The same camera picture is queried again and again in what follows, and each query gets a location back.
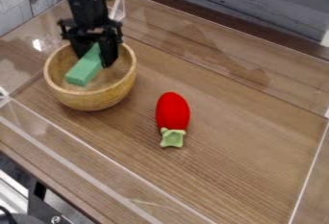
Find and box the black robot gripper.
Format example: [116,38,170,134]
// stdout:
[57,19,123,68]

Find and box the green rectangular block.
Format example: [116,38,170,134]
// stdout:
[65,43,103,87]

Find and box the brown wooden bowl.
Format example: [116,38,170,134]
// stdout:
[44,43,136,112]

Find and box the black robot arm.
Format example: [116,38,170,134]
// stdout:
[57,0,123,67]

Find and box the red plush strawberry toy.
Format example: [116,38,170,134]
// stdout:
[155,92,190,148]

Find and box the clear acrylic corner bracket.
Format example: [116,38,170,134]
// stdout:
[108,0,126,21]

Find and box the clear acrylic tray wall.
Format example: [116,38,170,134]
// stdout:
[0,92,214,224]

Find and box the black table leg bracket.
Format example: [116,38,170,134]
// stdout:
[27,181,73,224]

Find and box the black cable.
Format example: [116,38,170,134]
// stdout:
[0,204,17,224]

